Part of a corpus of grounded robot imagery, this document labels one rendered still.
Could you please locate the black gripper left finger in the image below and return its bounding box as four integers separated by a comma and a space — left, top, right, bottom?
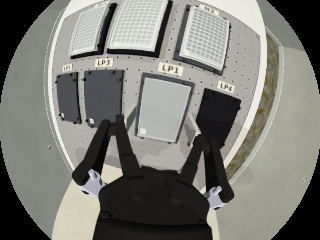
72, 103, 150, 201

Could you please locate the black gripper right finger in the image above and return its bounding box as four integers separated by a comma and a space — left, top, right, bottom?
168, 114, 234, 210

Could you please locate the cream button panel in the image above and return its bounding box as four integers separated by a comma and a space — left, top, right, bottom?
101, 155, 166, 184

